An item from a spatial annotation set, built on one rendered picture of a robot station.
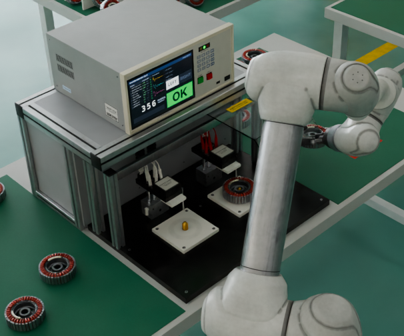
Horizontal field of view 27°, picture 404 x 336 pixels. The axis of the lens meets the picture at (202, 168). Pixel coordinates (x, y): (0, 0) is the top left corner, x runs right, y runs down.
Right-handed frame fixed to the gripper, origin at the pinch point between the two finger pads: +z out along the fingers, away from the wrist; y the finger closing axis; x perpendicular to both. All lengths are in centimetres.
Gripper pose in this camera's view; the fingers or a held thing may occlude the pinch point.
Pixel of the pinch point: (312, 135)
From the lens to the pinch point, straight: 291.1
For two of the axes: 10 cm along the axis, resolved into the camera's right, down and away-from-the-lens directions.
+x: -2.0, -9.7, -1.3
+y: 9.4, -2.3, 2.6
